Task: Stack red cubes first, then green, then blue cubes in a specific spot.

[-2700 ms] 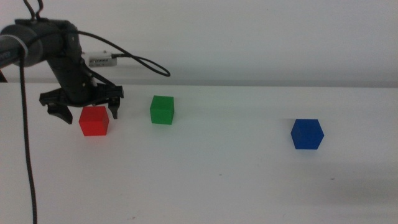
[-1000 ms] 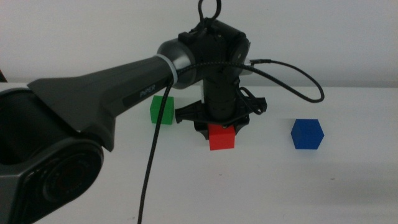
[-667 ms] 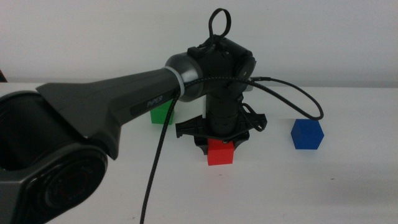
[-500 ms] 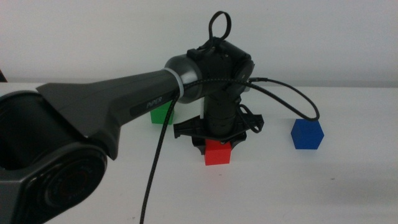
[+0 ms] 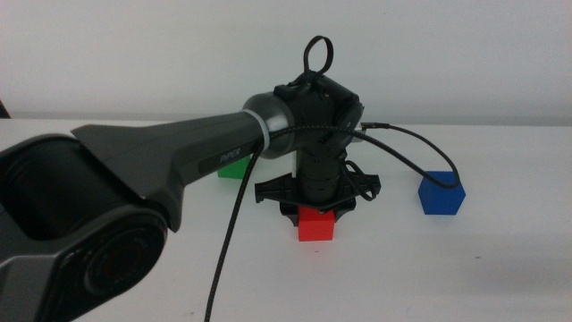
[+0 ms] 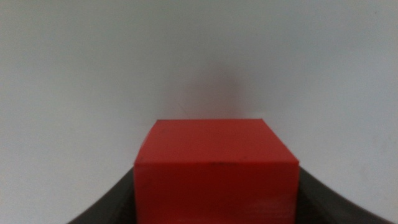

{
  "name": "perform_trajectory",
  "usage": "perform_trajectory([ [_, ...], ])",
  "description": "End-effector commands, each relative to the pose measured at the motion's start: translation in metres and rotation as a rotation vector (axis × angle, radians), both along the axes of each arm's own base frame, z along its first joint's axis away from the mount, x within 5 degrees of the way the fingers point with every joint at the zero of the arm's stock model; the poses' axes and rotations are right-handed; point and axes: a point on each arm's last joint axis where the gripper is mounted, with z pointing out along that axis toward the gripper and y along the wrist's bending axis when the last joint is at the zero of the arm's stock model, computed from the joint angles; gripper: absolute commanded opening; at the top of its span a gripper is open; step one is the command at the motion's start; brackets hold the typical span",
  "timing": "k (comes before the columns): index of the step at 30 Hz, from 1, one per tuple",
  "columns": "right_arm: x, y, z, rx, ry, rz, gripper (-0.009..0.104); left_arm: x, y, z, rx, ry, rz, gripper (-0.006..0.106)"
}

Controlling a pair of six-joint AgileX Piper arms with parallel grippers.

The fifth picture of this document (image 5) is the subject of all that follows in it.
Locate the red cube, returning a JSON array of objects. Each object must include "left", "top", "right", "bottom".
[{"left": 298, "top": 206, "right": 336, "bottom": 242}]

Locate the green cube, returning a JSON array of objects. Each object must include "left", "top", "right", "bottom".
[{"left": 216, "top": 155, "right": 254, "bottom": 180}]

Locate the blue cube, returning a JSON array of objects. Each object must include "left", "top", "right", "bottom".
[{"left": 417, "top": 171, "right": 467, "bottom": 216}]

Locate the thin black cable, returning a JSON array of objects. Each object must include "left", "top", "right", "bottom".
[{"left": 341, "top": 159, "right": 377, "bottom": 202}]

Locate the white cable tie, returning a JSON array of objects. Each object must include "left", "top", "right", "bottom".
[{"left": 242, "top": 108, "right": 273, "bottom": 152}]

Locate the black looped strap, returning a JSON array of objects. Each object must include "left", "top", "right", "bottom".
[{"left": 302, "top": 35, "right": 335, "bottom": 86}]

